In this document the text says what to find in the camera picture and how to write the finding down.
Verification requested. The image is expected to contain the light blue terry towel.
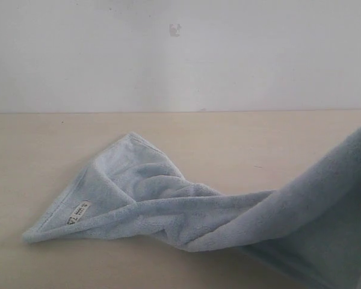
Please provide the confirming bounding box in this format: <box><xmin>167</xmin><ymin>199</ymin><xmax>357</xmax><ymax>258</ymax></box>
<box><xmin>23</xmin><ymin>127</ymin><xmax>361</xmax><ymax>288</ymax></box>

